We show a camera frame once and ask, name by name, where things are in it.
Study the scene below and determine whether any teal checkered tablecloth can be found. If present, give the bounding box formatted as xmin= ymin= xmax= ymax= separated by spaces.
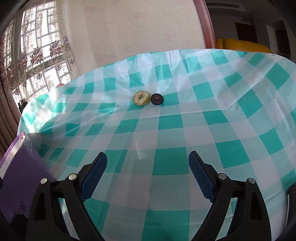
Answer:
xmin=18 ymin=50 xmax=295 ymax=240

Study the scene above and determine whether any floral lace curtain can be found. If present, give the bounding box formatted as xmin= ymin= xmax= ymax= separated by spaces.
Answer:
xmin=0 ymin=0 xmax=77 ymax=98

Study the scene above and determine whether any window with white grille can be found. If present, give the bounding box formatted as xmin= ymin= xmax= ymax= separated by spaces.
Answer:
xmin=4 ymin=0 xmax=75 ymax=100

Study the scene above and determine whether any purple cardboard box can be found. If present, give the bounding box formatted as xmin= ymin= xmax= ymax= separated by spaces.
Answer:
xmin=1 ymin=132 xmax=55 ymax=222

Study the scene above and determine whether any small pear half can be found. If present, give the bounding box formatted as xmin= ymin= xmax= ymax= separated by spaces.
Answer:
xmin=132 ymin=90 xmax=151 ymax=107

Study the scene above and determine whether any yellow leather sofa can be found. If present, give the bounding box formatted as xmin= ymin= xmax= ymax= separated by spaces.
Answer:
xmin=216 ymin=38 xmax=272 ymax=53

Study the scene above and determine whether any red wooden door frame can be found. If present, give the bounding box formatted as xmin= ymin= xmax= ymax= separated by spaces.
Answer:
xmin=194 ymin=0 xmax=216 ymax=49

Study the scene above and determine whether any brown patterned drape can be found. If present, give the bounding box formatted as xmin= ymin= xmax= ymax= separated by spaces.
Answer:
xmin=0 ymin=77 xmax=21 ymax=158

